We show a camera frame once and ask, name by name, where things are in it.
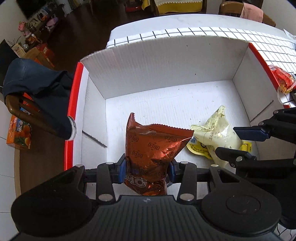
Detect copper Oreo snack bag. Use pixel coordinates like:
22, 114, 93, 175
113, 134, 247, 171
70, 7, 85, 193
125, 113, 193, 196

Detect red white cardboard box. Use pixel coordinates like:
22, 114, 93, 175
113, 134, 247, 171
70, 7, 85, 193
63, 34, 292, 200

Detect yellow minion jelly cup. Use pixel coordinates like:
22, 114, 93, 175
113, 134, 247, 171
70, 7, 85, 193
186, 137, 252, 160

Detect wooden chair with towel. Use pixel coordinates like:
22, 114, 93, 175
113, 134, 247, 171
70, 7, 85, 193
218, 1, 276, 27

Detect red patterned snack packet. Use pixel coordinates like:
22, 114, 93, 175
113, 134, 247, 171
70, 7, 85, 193
269, 65, 295, 94

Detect wooden chair left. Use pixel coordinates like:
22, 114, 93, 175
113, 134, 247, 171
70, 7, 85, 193
5, 93, 57, 136

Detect dark jeans on chair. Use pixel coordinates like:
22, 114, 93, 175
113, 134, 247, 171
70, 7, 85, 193
3, 58, 76, 140

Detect pale yellow snack bag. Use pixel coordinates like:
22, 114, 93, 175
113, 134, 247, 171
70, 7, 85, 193
191, 105, 243, 168

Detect pink towel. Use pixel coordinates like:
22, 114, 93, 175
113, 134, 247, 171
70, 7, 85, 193
240, 3, 264, 23

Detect sofa with cream cover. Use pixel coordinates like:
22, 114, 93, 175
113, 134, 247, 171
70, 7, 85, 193
142, 0, 207, 16

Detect white grid tablecloth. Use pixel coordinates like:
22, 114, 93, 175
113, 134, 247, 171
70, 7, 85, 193
85, 27, 295, 118

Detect orange juice carton box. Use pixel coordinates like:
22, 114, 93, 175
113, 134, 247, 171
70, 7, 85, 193
6, 115, 32, 150

